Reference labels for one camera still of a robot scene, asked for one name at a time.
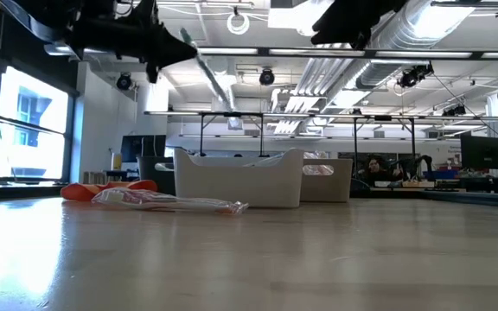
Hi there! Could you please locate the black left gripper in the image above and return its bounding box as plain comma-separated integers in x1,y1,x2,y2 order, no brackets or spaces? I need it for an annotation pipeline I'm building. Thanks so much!
65,0,199,85

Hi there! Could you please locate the black workstation frame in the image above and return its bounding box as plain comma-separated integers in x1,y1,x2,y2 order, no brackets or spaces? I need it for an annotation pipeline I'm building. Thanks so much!
199,111,265,157
353,114,418,169

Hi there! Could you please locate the orange cloth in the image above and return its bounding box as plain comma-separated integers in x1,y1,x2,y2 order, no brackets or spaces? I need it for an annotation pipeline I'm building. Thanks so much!
61,180,158,203

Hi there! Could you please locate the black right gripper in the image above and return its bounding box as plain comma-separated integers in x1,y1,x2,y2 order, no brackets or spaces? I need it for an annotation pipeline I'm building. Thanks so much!
311,0,410,51

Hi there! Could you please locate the translucent clear plastic bin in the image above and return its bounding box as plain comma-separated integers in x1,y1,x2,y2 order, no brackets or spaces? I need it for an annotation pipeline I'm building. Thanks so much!
300,158,354,203

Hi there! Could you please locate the black ceiling-mounted camera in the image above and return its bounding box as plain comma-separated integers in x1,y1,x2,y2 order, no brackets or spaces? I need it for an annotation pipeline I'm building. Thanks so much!
116,72,133,91
398,63,435,89
259,67,276,86

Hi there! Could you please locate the black computer monitor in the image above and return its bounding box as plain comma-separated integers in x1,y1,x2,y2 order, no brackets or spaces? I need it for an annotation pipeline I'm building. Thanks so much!
460,135,498,171
120,134,167,164

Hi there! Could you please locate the blue toothbrush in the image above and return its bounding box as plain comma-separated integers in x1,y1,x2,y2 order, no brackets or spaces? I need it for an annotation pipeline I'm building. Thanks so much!
242,153,285,168

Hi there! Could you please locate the white plastic bin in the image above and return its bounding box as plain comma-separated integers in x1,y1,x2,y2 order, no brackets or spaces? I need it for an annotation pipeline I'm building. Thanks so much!
173,148,305,209

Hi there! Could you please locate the slate grey plastic bin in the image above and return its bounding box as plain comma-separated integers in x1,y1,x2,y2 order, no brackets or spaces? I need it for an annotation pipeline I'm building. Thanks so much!
136,155,176,194

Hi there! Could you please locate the black overhead light beam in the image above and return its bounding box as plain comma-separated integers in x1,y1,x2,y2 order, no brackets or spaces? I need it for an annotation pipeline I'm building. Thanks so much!
43,42,498,60

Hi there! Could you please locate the blue background crate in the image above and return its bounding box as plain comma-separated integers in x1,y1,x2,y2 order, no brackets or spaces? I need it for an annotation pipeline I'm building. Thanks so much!
424,168,460,181

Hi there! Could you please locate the white cable coil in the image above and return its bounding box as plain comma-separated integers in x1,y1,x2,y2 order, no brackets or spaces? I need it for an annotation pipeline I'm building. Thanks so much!
226,11,251,35

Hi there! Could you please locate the person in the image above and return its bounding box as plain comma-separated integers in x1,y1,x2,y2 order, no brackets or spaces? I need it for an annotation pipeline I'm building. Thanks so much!
363,155,404,187

